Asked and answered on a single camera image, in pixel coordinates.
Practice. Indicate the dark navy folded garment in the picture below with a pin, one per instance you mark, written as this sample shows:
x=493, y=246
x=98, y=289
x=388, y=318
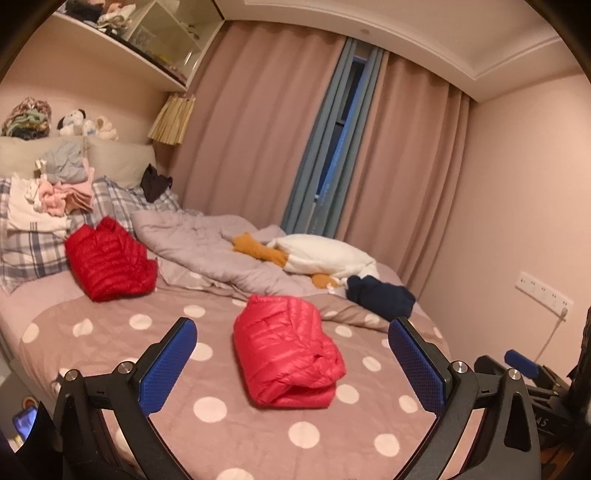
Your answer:
x=384, y=299

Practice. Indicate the blue grey sheer curtain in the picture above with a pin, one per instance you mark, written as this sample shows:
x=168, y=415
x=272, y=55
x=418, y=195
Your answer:
x=322, y=183

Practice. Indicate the white wall shelf unit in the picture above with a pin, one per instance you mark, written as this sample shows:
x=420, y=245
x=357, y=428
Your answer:
x=161, y=42

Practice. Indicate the folded red down jacket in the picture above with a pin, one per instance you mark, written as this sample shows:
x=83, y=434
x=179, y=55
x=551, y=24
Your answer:
x=108, y=263

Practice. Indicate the white goose plush toy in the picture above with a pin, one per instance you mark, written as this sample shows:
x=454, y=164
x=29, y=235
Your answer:
x=328, y=262

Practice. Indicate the brown polka dot duvet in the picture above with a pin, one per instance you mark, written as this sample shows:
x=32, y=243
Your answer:
x=370, y=430

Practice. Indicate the small black garment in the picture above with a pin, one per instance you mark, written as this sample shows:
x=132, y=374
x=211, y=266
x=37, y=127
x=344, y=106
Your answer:
x=154, y=184

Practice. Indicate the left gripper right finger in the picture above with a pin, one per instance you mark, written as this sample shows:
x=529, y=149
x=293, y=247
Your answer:
x=506, y=445

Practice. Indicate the beige pleated lamp shade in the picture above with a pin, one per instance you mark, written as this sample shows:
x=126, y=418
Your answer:
x=171, y=123

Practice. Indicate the white wall socket strip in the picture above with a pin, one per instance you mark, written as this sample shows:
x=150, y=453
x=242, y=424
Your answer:
x=545, y=295

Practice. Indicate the pink hooded down jacket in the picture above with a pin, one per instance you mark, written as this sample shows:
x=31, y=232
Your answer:
x=287, y=360

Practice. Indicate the grey crumpled quilt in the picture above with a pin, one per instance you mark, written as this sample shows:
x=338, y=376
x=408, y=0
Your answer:
x=196, y=253

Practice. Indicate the plaid pillow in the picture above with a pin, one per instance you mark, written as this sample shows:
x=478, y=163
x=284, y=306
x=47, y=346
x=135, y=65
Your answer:
x=31, y=255

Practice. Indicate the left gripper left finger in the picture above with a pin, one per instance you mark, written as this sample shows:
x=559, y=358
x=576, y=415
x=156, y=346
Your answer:
x=132, y=391

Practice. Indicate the plush toys on headboard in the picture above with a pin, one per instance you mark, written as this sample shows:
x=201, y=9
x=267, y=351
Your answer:
x=77, y=123

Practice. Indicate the pile of pink clothes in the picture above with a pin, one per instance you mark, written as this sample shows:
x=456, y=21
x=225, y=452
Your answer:
x=60, y=186

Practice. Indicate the green patterned bundle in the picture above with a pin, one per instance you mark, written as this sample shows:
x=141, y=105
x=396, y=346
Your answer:
x=29, y=120

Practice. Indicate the pink curtains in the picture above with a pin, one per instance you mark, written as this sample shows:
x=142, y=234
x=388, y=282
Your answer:
x=266, y=101

